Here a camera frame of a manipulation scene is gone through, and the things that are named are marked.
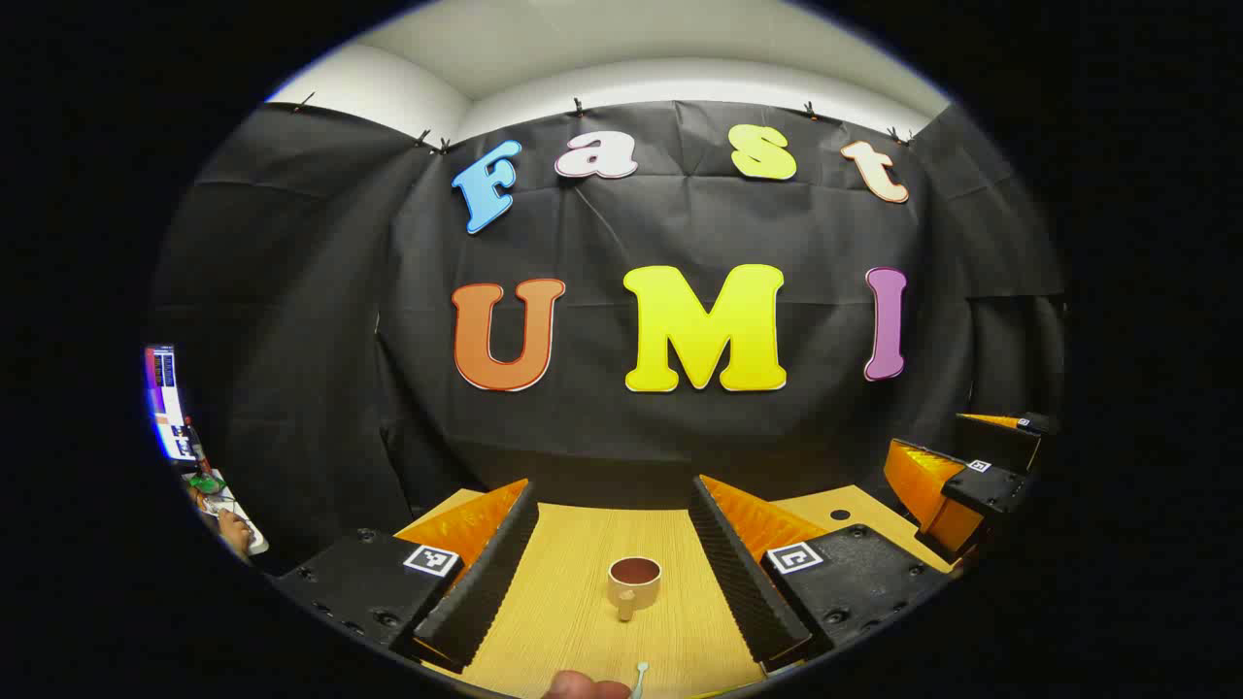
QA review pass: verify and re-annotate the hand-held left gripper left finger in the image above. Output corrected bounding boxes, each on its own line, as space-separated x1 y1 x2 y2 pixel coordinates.
275 478 541 673

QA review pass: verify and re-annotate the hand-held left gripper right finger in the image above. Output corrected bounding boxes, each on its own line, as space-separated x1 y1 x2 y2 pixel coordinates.
689 474 953 674

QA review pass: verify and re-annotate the beige cup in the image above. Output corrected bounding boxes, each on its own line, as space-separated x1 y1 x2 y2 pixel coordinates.
608 556 663 623

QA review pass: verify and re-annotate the wooden desktop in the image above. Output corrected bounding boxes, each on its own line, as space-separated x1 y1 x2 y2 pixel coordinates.
393 485 957 699

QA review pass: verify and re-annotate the white keyboard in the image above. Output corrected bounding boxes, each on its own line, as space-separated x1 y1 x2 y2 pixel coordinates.
199 471 269 556

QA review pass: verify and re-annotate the black backdrop cloth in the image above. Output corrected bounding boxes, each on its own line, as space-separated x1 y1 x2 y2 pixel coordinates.
146 97 1069 574

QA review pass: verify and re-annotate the computer monitor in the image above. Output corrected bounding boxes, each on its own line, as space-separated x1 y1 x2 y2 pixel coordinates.
144 345 195 462

